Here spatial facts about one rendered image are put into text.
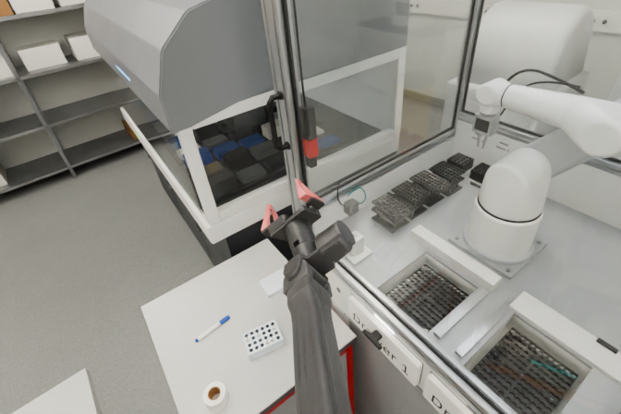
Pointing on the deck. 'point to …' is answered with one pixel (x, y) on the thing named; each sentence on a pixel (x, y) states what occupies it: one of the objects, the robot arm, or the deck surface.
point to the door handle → (274, 122)
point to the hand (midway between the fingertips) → (284, 194)
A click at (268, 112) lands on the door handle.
